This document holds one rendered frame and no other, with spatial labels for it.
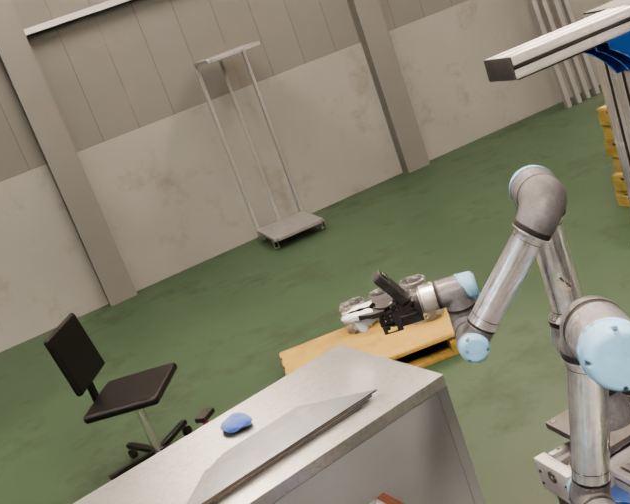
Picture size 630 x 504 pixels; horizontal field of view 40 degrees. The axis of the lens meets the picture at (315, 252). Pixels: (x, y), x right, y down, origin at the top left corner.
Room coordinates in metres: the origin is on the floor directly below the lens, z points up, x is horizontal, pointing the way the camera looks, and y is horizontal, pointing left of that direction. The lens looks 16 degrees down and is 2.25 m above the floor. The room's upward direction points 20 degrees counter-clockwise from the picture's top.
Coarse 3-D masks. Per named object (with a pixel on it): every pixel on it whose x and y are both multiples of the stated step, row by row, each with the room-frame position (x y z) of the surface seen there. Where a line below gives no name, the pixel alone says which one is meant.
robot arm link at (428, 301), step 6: (420, 288) 2.11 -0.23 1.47; (426, 288) 2.10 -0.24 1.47; (432, 288) 2.09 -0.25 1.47; (420, 294) 2.09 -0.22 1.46; (426, 294) 2.09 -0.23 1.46; (432, 294) 2.08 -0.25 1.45; (420, 300) 2.09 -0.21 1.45; (426, 300) 2.08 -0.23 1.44; (432, 300) 2.08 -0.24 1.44; (426, 306) 2.08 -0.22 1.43; (432, 306) 2.08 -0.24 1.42; (438, 306) 2.08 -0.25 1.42; (426, 312) 2.09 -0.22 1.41
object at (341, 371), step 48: (288, 384) 2.79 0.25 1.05; (336, 384) 2.65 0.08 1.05; (384, 384) 2.53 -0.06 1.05; (432, 384) 2.43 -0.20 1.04; (192, 432) 2.69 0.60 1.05; (240, 432) 2.56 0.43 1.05; (336, 432) 2.33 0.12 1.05; (144, 480) 2.47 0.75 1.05; (192, 480) 2.36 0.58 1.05; (288, 480) 2.17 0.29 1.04
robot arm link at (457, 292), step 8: (464, 272) 2.10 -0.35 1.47; (440, 280) 2.11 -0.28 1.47; (448, 280) 2.09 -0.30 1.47; (456, 280) 2.08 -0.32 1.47; (464, 280) 2.07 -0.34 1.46; (472, 280) 2.07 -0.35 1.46; (440, 288) 2.08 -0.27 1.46; (448, 288) 2.08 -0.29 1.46; (456, 288) 2.07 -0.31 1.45; (464, 288) 2.06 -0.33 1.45; (472, 288) 2.06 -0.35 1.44; (440, 296) 2.07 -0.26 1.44; (448, 296) 2.07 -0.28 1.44; (456, 296) 2.07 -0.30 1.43; (464, 296) 2.07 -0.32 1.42; (472, 296) 2.07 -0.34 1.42; (440, 304) 2.08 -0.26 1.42; (448, 304) 2.08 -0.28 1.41; (456, 304) 2.07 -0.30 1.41; (464, 304) 2.07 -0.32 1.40; (472, 304) 2.08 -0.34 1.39
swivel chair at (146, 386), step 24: (48, 336) 4.65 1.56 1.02; (72, 336) 4.83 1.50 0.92; (72, 360) 4.69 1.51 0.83; (96, 360) 4.91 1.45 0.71; (72, 384) 4.58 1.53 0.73; (120, 384) 4.88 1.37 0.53; (144, 384) 4.73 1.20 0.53; (168, 384) 4.72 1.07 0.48; (96, 408) 4.63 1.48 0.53; (120, 408) 4.53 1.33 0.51; (144, 456) 4.71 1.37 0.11
